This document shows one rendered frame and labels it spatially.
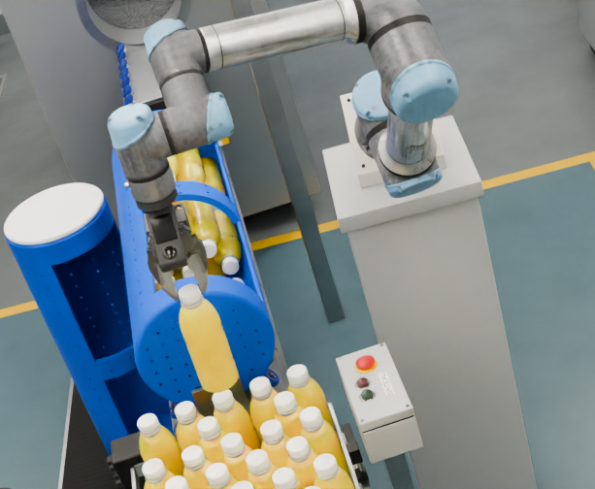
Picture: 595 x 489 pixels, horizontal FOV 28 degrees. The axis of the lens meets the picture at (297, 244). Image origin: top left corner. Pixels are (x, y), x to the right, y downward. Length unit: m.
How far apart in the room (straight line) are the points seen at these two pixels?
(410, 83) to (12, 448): 2.57
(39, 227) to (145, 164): 1.28
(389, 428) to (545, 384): 1.66
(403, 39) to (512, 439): 1.34
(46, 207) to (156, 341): 0.97
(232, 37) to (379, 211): 0.72
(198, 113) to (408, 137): 0.47
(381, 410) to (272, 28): 0.69
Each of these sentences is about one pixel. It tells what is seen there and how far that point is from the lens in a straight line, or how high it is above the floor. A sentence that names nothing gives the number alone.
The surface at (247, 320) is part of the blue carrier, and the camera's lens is 2.35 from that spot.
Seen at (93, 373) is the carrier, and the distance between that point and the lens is 3.34.
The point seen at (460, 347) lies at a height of 0.71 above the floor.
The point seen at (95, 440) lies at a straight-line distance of 3.82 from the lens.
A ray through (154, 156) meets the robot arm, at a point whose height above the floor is 1.65.
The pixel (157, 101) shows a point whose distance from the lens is 3.49.
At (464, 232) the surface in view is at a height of 1.02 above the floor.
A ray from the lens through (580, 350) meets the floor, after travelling 3.83.
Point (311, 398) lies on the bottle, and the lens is 2.24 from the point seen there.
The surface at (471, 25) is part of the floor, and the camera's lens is 5.99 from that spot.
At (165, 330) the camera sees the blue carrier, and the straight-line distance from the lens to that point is 2.34.
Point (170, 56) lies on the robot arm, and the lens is 1.94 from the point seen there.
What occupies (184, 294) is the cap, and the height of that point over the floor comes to 1.38.
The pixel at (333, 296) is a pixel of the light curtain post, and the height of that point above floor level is 0.11.
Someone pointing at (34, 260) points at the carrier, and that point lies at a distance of 3.14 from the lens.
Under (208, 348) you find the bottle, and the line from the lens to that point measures 2.09.
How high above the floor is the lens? 2.50
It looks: 33 degrees down
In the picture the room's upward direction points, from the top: 17 degrees counter-clockwise
